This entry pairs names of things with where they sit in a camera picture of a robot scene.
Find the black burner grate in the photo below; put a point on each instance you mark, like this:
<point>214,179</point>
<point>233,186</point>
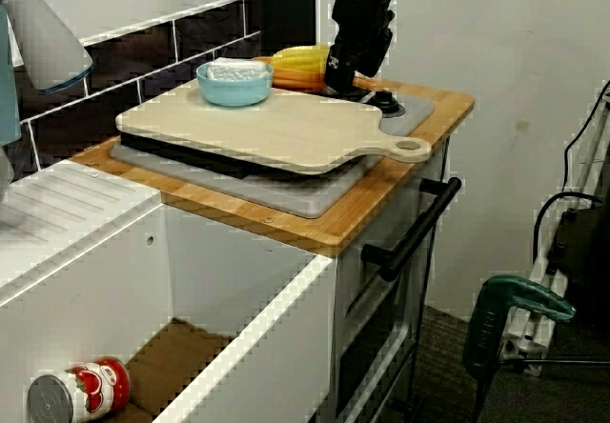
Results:
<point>362,97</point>
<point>190,156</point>

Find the dark box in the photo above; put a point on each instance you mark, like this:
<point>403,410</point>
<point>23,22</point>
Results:
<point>586,251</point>

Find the green clamp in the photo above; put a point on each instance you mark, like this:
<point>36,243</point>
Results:
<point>491,318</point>

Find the wooden countertop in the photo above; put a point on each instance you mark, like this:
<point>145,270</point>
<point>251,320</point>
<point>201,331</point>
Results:
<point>372,194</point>

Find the white toy bread slice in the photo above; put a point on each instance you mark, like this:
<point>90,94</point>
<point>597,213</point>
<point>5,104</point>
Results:
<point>236,69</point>

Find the grey toy stove top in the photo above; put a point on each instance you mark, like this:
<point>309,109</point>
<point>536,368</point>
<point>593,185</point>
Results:
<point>295,194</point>

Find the tomato print tin can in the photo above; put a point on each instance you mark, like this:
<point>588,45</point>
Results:
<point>90,385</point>

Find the orange toy frying pan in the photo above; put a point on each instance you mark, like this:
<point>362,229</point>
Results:
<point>300,79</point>

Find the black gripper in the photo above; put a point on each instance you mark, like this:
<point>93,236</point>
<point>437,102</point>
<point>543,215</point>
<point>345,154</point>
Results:
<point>362,18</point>

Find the dark tile backsplash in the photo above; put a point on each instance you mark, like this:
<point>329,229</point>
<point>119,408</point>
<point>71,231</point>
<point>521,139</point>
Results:
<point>133,61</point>

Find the aluminium frame profile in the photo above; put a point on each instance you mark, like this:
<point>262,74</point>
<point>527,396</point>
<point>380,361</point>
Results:
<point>522,342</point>

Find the white toy kitchen cabinet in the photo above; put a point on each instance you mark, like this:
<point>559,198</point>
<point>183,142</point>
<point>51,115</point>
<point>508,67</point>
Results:
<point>345,270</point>

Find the black stove knob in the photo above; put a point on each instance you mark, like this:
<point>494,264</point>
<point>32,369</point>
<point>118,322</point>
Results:
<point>388,104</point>

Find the yellow toy corn cob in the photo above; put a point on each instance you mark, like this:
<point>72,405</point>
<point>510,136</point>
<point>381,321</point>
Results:
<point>305,58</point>

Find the light blue plastic bowl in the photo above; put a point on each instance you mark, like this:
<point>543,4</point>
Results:
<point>233,92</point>

